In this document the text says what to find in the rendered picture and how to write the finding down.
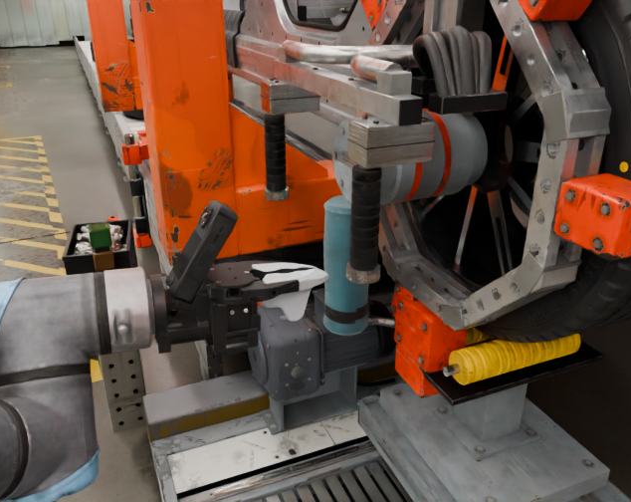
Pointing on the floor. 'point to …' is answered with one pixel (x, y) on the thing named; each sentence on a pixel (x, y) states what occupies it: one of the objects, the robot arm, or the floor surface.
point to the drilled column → (123, 388)
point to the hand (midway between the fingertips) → (317, 271)
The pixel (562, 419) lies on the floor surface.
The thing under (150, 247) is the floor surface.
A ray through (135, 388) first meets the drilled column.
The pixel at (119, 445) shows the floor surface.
